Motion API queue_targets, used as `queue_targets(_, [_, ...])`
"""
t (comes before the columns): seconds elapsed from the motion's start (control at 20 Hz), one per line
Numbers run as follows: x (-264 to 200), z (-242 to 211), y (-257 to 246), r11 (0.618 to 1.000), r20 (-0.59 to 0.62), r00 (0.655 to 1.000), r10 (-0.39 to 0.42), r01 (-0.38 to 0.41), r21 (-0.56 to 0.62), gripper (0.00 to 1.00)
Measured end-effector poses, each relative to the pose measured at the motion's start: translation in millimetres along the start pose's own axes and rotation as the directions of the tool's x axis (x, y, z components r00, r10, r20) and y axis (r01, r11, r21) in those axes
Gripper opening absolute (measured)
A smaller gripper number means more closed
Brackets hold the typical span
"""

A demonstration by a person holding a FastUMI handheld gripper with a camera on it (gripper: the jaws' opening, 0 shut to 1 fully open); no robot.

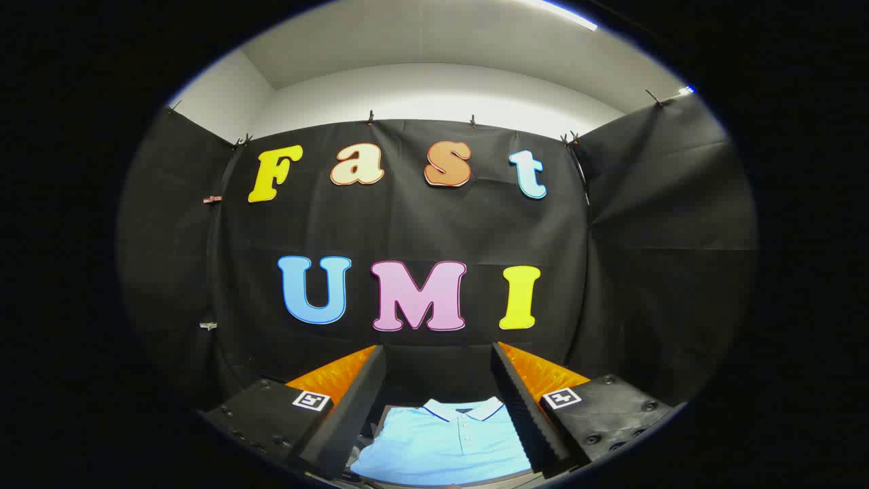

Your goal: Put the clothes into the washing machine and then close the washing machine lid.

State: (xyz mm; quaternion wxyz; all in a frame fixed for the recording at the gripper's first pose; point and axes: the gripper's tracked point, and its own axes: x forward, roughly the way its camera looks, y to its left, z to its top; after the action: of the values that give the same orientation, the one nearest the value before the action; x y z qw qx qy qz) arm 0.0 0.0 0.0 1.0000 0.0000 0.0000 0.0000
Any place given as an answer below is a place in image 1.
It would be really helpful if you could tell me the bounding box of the light blue polo shirt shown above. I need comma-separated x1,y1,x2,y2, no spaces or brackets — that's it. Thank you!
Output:
350,397,534,487

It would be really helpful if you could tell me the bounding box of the black backdrop cloth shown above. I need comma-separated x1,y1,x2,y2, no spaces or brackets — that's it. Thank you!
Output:
117,92,758,412

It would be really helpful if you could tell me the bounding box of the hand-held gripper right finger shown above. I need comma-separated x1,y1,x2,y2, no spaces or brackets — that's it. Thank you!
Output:
491,342,680,476

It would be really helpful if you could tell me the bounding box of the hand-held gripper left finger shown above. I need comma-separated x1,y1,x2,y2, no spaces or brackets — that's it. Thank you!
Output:
204,344,388,480

